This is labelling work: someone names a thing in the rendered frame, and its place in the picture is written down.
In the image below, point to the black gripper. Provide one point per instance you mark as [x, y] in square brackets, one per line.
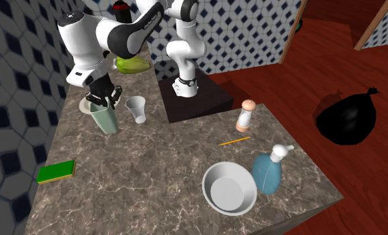
[101, 85]

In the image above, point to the blue soap dispenser bottle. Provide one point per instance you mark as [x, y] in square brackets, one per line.
[267, 174]

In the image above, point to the peach and white mill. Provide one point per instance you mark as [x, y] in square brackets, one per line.
[245, 117]

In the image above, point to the yellow-green leafy vegetable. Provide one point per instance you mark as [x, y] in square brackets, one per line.
[132, 65]

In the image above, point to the clear white cup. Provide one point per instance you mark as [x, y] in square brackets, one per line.
[137, 107]

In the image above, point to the white bowl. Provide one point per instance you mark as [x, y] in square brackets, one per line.
[229, 190]

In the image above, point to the black rubbish bag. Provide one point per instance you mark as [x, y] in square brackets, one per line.
[346, 120]

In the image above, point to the wooden door frame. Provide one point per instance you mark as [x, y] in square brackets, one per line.
[291, 32]

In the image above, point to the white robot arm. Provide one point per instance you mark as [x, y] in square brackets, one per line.
[83, 49]

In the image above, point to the dark bottle with red cap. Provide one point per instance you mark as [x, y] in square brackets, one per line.
[122, 13]

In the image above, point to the green and yellow sponge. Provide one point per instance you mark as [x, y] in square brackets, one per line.
[55, 171]

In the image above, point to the pale green cup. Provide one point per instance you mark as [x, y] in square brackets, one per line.
[106, 121]

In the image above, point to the yellow pencil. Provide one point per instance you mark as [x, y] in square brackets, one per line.
[234, 141]

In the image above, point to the dark robot stand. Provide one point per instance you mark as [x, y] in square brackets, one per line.
[197, 104]

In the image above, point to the small white plate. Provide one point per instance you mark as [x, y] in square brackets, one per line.
[84, 106]

